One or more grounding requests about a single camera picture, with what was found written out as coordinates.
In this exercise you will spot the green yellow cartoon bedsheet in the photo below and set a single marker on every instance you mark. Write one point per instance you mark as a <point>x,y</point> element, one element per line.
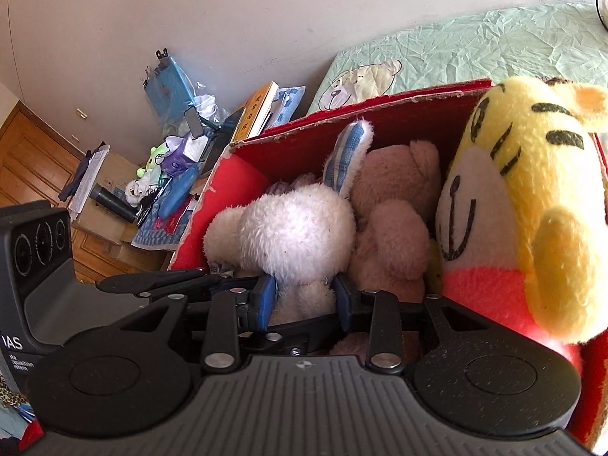
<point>545,41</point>

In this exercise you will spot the blue plastic file bag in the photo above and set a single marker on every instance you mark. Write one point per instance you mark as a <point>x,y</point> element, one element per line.
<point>180,106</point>

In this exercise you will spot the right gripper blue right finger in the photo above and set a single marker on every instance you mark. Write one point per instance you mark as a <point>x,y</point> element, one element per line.
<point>343,294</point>

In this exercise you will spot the purple tissue pack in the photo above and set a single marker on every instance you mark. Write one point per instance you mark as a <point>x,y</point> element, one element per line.
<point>182,153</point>

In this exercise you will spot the wooden door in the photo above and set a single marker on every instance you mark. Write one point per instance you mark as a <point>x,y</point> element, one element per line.
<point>36,163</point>

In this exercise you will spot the black cylinder bottle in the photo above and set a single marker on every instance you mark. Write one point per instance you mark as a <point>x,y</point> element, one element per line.
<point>113,203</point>

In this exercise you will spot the blue pencil case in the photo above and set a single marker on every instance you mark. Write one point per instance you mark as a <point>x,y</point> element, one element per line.
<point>177,191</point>

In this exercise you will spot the smartphone on books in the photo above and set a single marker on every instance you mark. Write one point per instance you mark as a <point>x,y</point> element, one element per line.
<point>218,139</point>

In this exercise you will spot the red cardboard box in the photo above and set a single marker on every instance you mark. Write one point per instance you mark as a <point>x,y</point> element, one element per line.
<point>433,378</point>

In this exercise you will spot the pink-brown teddy bear plush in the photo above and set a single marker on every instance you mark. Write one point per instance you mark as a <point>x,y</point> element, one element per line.
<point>393,192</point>

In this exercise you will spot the yellow tiger plush toy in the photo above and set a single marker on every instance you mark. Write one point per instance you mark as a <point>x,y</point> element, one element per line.
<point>521,226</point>

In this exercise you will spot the blue book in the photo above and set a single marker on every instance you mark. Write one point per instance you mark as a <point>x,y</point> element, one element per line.
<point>284,105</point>

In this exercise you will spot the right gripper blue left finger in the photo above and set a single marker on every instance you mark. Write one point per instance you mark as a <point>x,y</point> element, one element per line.
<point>263,301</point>

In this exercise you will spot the large white bunny plush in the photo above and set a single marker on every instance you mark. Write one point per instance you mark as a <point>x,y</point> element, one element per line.
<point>303,238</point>

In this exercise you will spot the yellow book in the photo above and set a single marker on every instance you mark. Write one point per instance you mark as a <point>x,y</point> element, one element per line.
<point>255,112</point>

